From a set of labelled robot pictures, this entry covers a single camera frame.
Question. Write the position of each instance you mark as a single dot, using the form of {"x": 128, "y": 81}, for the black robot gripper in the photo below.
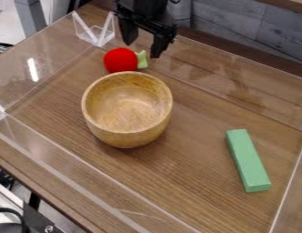
{"x": 147, "y": 15}

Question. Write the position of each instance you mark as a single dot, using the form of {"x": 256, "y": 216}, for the red plush fruit green leaf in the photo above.
{"x": 122, "y": 59}

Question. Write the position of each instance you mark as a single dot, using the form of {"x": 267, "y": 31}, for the round wooden bowl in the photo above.
{"x": 127, "y": 108}

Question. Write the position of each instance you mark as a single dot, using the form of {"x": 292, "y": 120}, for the grey pillar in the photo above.
{"x": 31, "y": 15}

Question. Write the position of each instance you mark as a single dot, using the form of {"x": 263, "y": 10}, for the green rectangular block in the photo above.
{"x": 254, "y": 176}

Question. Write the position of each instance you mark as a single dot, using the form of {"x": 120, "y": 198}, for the black metal stand base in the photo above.
{"x": 20, "y": 219}

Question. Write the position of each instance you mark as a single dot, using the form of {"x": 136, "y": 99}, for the clear acrylic corner bracket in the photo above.
{"x": 98, "y": 35}

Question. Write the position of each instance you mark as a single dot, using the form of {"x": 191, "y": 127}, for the clear acrylic tray enclosure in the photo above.
{"x": 182, "y": 149}

